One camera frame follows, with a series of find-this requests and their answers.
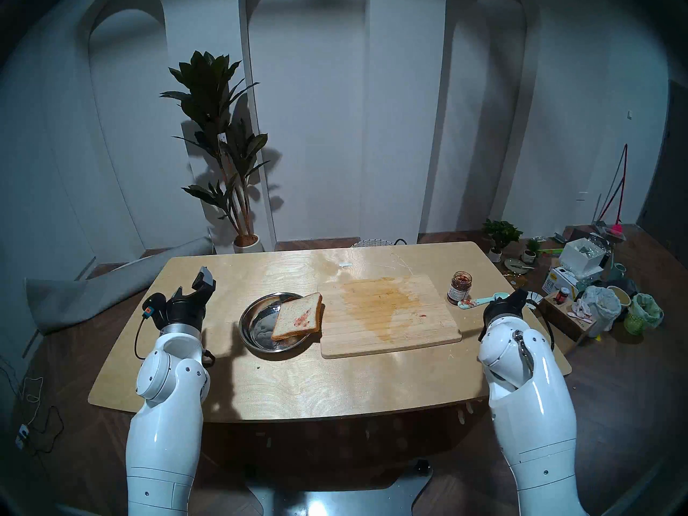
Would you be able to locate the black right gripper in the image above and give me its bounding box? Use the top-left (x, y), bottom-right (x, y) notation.
top-left (480, 288), bottom-right (531, 333)

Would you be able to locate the black floor cable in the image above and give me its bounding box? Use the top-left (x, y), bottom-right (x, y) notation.
top-left (11, 405), bottom-right (65, 456)

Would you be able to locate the bushy small potted plant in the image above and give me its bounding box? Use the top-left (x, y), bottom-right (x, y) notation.
top-left (482, 218), bottom-right (523, 263)

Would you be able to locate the mint green plastic knife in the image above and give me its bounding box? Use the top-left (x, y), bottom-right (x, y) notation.
top-left (457, 292), bottom-right (510, 308)

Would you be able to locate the round steel plate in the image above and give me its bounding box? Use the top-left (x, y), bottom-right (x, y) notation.
top-left (238, 292), bottom-right (323, 354)

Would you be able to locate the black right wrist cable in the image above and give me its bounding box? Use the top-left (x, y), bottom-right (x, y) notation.
top-left (536, 308), bottom-right (555, 352)

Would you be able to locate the tall dark green plant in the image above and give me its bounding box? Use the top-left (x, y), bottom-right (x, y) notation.
top-left (160, 51), bottom-right (271, 239)

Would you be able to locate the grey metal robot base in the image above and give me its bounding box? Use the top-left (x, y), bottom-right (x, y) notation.
top-left (245, 458), bottom-right (433, 516)

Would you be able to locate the white plastic bag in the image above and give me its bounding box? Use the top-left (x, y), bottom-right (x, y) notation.
top-left (572, 285), bottom-right (623, 338)

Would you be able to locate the green plastic bag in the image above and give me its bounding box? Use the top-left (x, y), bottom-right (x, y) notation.
top-left (623, 293), bottom-right (664, 336)

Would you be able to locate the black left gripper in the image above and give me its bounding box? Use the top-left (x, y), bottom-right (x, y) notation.
top-left (142, 266), bottom-right (217, 333)

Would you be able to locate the white open box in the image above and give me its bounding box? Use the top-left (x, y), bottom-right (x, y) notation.
top-left (559, 238), bottom-right (611, 278)

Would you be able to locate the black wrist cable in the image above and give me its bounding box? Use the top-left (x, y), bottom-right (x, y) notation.
top-left (536, 308), bottom-right (555, 352)
top-left (133, 311), bottom-right (216, 366)

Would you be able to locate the red handled broom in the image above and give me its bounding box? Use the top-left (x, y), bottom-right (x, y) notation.
top-left (594, 143), bottom-right (629, 239)

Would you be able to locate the white yellow carton box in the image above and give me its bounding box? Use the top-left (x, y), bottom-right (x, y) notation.
top-left (542, 266), bottom-right (581, 300)

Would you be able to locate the wooden cutting board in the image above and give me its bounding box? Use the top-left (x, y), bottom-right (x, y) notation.
top-left (318, 275), bottom-right (463, 359)

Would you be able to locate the glass jam jar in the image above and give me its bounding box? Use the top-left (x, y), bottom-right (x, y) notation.
top-left (447, 271), bottom-right (473, 305)

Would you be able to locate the slice of white bread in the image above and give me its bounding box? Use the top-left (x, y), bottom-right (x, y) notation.
top-left (271, 292), bottom-right (323, 341)

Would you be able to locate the brown cardboard box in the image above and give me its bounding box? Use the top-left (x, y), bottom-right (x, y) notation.
top-left (539, 292), bottom-right (592, 343)

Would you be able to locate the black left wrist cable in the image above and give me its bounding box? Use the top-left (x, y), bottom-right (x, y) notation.
top-left (133, 311), bottom-right (216, 366)

